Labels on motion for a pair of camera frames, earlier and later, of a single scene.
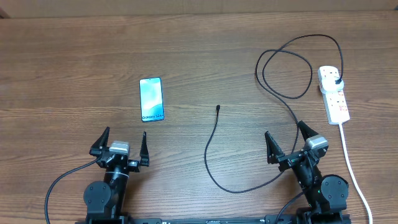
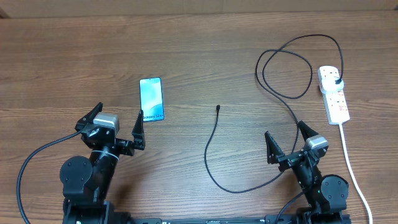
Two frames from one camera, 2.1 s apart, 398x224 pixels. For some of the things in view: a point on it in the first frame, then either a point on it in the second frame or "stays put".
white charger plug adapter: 328,85 stays put
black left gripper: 134,166 to 127,147
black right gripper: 273,154 stays put
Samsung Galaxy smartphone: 151,99 stays put
